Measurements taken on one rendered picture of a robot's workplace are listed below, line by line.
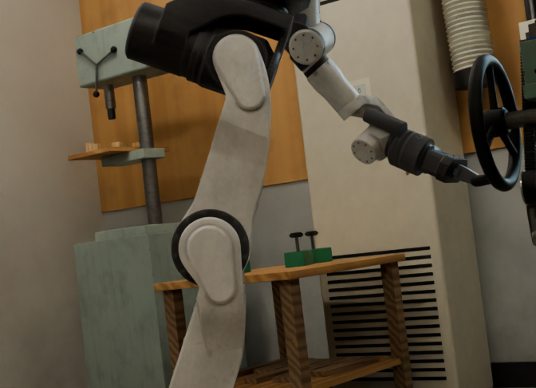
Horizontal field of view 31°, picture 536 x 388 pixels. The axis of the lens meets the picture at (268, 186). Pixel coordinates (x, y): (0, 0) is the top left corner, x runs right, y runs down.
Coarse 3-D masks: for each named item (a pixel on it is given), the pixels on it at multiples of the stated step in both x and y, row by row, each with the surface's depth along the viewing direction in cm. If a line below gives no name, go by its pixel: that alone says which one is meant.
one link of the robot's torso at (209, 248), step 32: (192, 224) 174; (224, 224) 174; (192, 256) 173; (224, 256) 173; (224, 288) 172; (192, 320) 177; (224, 320) 174; (192, 352) 176; (224, 352) 176; (192, 384) 176; (224, 384) 176
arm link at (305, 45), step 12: (312, 0) 211; (312, 12) 212; (300, 24) 210; (312, 24) 213; (300, 36) 210; (312, 36) 209; (288, 48) 212; (300, 48) 211; (312, 48) 210; (300, 60) 212; (312, 60) 211
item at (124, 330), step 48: (96, 48) 404; (96, 96) 402; (144, 96) 398; (96, 144) 410; (144, 144) 396; (144, 192) 397; (96, 240) 400; (144, 240) 367; (96, 288) 385; (144, 288) 368; (192, 288) 381; (96, 336) 386; (144, 336) 369; (96, 384) 387; (144, 384) 369
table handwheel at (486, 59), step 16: (480, 64) 196; (496, 64) 205; (480, 80) 193; (496, 80) 210; (480, 96) 192; (496, 96) 203; (512, 96) 213; (480, 112) 191; (496, 112) 201; (512, 112) 201; (528, 112) 198; (480, 128) 191; (496, 128) 200; (512, 128) 201; (480, 144) 191; (512, 144) 209; (480, 160) 193; (512, 160) 210; (496, 176) 195; (512, 176) 205
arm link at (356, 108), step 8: (360, 96) 217; (368, 96) 219; (352, 104) 215; (360, 104) 216; (368, 104) 217; (376, 104) 218; (344, 112) 216; (352, 112) 215; (360, 112) 221; (384, 112) 218; (344, 120) 218
